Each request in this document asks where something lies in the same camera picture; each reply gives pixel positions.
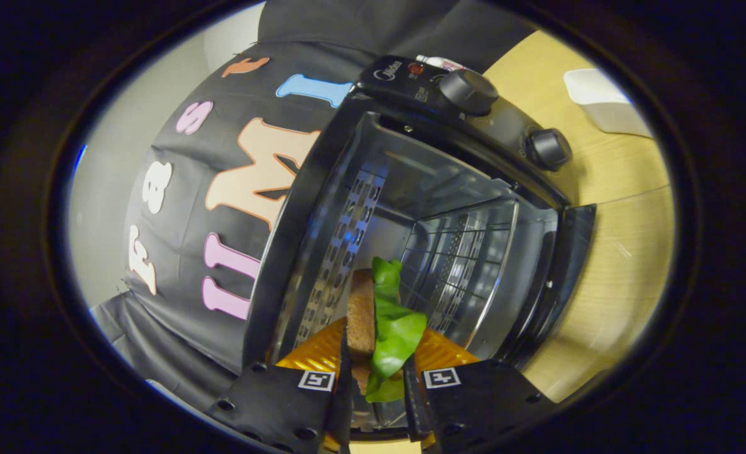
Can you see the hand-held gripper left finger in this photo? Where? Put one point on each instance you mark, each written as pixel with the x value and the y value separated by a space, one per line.
pixel 284 403

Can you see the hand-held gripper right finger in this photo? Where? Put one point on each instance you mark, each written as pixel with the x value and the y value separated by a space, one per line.
pixel 473 403

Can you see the black toaster oven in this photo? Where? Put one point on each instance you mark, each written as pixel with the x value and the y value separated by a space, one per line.
pixel 492 120

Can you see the black backdrop cloth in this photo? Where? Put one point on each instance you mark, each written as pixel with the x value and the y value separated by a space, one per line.
pixel 183 252

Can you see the white spray bottle pink label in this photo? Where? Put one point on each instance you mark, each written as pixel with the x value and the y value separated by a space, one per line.
pixel 442 62

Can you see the lettuce sandwich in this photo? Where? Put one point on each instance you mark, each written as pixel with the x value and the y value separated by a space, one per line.
pixel 395 328

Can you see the white rectangular plastic tray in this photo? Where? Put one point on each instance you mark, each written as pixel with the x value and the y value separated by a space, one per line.
pixel 606 104

